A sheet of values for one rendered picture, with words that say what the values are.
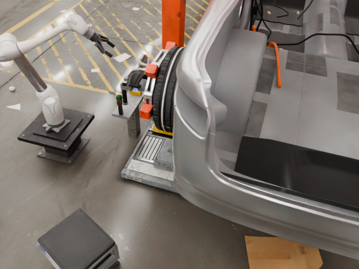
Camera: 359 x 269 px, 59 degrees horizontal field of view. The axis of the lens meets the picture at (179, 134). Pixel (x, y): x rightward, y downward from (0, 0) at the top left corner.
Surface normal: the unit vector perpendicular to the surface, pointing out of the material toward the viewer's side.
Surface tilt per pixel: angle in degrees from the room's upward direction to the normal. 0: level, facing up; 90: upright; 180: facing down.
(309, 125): 22
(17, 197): 0
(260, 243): 2
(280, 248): 1
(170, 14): 90
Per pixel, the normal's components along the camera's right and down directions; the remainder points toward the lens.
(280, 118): -0.08, -0.43
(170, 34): -0.30, 0.65
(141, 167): 0.04, -0.72
